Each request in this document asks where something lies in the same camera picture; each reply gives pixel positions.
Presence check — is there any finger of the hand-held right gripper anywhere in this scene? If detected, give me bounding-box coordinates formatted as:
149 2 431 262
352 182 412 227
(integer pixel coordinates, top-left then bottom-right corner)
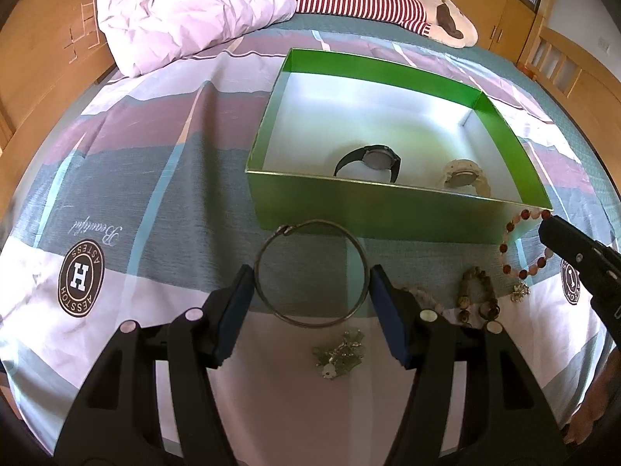
538 214 603 285

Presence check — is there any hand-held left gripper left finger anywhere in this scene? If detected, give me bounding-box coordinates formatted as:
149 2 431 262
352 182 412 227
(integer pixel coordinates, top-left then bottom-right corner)
56 264 255 466

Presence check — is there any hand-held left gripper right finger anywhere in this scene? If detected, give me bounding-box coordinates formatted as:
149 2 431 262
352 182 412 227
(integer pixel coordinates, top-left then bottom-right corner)
369 264 568 466

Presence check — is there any pink bead bracelet with charm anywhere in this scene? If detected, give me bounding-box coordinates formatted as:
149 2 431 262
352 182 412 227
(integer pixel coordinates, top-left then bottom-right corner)
499 208 555 304

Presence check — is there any silver charm trinket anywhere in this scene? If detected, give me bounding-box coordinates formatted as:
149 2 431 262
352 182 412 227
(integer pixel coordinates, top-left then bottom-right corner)
312 330 366 380

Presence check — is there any metal bangle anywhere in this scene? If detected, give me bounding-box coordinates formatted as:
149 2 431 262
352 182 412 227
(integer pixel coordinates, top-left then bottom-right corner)
253 221 374 328

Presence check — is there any brown wooden bead bracelet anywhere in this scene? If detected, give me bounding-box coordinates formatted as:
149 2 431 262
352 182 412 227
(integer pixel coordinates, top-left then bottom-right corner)
456 268 501 325

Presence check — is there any green cardboard box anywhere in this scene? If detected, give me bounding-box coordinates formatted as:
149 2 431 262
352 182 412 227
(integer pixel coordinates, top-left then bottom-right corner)
245 47 554 246

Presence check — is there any beige wristwatch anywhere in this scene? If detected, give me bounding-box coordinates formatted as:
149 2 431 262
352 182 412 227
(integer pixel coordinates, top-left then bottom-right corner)
441 158 491 197

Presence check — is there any black wristwatch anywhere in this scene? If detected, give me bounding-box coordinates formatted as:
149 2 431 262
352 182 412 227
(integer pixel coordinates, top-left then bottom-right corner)
333 144 403 184

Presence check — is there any pink pillow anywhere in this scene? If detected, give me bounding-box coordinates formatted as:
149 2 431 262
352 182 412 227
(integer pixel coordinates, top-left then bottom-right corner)
95 0 298 77

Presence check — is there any striped plush toy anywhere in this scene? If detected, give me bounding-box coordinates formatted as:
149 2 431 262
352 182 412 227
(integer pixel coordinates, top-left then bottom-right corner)
281 0 479 48

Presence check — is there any wooden headboard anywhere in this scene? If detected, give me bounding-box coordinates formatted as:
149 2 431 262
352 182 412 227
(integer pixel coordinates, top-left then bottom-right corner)
0 0 127 156

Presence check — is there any wooden slatted bed rail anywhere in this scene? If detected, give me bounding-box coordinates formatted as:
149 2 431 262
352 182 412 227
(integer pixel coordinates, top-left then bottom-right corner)
517 0 621 195

